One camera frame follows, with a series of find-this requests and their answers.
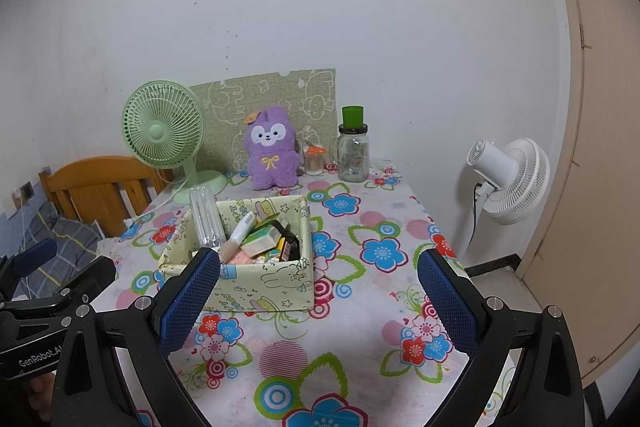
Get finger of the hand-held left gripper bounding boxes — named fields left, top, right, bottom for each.
left=0, top=237, right=58, bottom=289
left=27, top=256, right=117, bottom=315

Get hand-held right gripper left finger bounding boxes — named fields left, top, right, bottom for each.
left=47, top=248, right=222, bottom=427

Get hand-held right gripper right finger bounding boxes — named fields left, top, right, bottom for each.
left=417, top=248, right=586, bottom=427

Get pink mask pack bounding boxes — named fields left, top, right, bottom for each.
left=220, top=249, right=263, bottom=265

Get printed fabric storage box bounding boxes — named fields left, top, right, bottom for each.
left=159, top=195, right=315, bottom=314

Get white cosmetic tube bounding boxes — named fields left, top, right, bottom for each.
left=218, top=212, right=258, bottom=264

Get green orange tissue pack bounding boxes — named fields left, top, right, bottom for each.
left=241, top=227, right=283, bottom=258

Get yellow cartoon printed packet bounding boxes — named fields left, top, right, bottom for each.
left=260, top=232, right=301, bottom=264

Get person's left hand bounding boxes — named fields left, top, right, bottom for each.
left=27, top=369, right=58, bottom=425

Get grey plaid pillow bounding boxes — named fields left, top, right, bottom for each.
left=0, top=201, right=101, bottom=300

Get wooden bed headboard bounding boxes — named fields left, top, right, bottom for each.
left=39, top=155, right=176, bottom=238

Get white standing fan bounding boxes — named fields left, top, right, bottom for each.
left=452, top=138, right=551, bottom=260

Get green desk fan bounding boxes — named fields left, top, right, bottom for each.
left=122, top=80, right=228, bottom=206

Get purple plush toy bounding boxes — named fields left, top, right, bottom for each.
left=243, top=106, right=302, bottom=191

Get glass jar mug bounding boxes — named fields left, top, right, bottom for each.
left=330, top=124, right=371, bottom=182

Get small glass with cotton swabs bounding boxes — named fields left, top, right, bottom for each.
left=303, top=146, right=326, bottom=176

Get green printed board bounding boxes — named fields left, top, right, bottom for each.
left=189, top=68, right=337, bottom=175

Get white fan cable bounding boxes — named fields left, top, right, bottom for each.
left=122, top=179, right=190, bottom=225

